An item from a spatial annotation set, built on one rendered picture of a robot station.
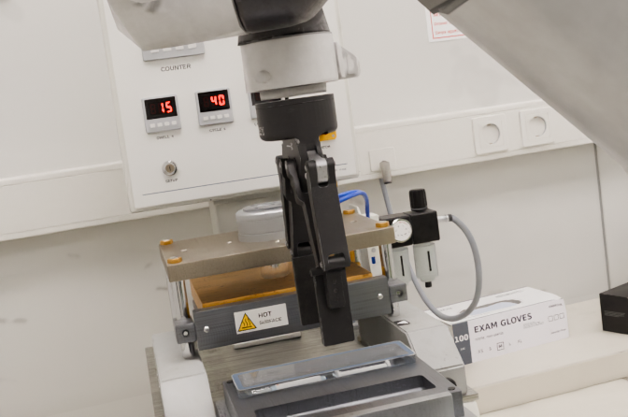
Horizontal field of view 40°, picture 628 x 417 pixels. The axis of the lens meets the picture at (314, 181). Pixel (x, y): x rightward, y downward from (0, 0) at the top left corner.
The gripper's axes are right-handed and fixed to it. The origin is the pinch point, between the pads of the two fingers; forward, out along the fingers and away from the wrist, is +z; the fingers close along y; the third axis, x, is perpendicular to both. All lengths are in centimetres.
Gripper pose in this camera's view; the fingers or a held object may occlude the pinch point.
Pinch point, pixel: (322, 305)
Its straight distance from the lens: 84.3
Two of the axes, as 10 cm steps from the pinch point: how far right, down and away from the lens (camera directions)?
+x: 9.6, -1.6, 2.4
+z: 1.4, 9.9, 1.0
